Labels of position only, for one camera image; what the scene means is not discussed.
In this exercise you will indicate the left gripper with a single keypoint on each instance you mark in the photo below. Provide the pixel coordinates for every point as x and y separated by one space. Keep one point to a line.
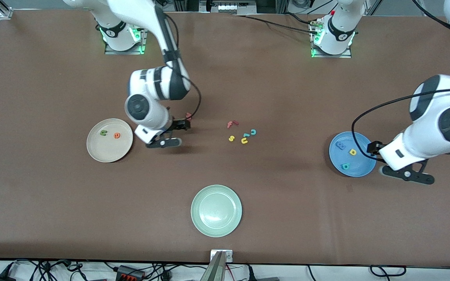
374 148

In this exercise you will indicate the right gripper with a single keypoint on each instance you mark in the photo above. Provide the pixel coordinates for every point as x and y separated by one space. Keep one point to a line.
179 125

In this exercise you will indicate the yellow letter d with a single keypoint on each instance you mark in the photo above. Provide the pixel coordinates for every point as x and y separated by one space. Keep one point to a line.
352 152

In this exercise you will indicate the cyan letter b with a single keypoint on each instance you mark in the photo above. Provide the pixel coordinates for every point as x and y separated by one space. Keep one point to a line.
345 166

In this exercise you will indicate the blue letter e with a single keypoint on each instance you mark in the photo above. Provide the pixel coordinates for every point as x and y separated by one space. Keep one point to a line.
341 145

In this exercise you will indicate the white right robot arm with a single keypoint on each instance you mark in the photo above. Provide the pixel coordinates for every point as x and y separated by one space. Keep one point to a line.
154 84

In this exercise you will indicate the blue round plate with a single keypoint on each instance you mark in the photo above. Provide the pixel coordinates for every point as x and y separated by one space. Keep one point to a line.
359 164

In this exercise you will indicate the beige round plate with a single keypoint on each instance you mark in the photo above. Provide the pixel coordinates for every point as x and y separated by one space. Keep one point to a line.
109 150

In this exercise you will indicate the pale green round plate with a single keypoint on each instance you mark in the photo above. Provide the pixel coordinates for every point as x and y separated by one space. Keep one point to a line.
216 210

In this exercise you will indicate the brown table cover mat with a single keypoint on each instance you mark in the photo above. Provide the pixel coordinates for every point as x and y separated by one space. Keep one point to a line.
53 218

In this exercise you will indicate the black orange power strip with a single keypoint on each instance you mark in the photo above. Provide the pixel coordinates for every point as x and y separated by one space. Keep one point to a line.
129 273

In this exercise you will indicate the grey terminal block device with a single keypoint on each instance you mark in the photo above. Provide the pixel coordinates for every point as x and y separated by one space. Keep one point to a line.
233 8

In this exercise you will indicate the black plug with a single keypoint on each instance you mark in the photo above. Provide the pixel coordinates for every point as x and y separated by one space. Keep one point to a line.
250 273

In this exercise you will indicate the black power adapter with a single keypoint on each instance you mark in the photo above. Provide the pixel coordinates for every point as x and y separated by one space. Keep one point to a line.
0 278

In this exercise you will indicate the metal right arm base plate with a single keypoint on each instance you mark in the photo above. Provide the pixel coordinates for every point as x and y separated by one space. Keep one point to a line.
125 52

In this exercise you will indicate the small metal clamp bracket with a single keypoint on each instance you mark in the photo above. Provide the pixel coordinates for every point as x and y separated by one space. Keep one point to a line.
229 255

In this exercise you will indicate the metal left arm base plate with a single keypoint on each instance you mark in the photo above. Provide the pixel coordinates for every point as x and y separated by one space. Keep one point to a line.
346 55

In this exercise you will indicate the grey aluminium camera pole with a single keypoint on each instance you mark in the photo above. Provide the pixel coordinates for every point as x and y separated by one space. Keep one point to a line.
214 271

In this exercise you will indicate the slanted aluminium frame profile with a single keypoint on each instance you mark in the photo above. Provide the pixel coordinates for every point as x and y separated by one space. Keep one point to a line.
371 7

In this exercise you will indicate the aluminium frame profile with bracket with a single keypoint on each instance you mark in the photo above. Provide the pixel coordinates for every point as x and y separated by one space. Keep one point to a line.
4 13

